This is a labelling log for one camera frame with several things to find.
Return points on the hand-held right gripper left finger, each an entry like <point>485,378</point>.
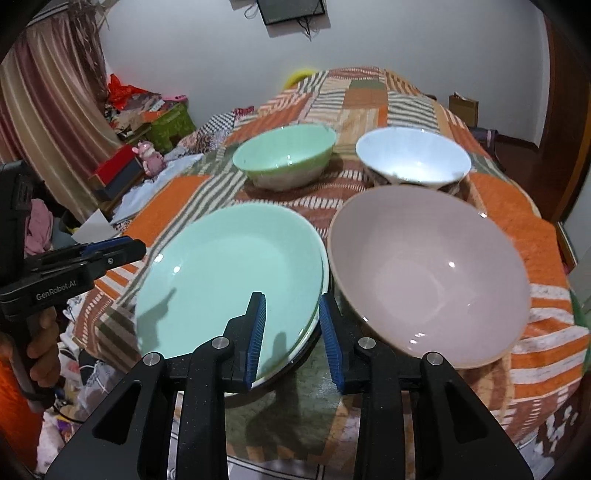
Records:
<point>256,341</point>

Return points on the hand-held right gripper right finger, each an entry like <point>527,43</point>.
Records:
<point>330,341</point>

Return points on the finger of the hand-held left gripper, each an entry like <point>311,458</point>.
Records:
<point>120,258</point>
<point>108,244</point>

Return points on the light green plate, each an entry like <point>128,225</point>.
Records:
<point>221,277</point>

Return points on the pink bowl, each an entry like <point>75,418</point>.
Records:
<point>429,277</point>

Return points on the light green bowl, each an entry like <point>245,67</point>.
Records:
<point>281,152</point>

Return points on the white bowl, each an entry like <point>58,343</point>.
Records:
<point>411,157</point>

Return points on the person's left forearm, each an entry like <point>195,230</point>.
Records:
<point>16,415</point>

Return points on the person's left hand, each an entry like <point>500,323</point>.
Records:
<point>44,341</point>

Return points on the white paper sheet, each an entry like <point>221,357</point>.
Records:
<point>92,228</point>

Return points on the pink cloth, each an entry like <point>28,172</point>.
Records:
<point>39,226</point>

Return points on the white cloth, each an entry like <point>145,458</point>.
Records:
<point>152,189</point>

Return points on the red box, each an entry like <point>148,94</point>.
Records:
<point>115,166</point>

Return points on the pink rabbit doll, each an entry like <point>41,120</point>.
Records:
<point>148,158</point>

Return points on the pile of paper clutter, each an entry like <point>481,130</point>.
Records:
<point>131,115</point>

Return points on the green bag with clutter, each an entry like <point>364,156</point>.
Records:
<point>171,125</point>

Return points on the red plastic bag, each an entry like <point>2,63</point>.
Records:
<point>122,91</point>

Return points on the striped brown curtain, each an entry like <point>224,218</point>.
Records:
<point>51,101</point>

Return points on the checkered patterned quilt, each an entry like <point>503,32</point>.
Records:
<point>217,127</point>

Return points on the pink flat item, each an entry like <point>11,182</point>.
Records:
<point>176,98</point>

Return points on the small cardboard box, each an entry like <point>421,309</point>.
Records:
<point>464,110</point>

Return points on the small black monitor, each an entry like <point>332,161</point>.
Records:
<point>291,10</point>

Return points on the brown wooden door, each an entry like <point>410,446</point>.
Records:
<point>568,115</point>

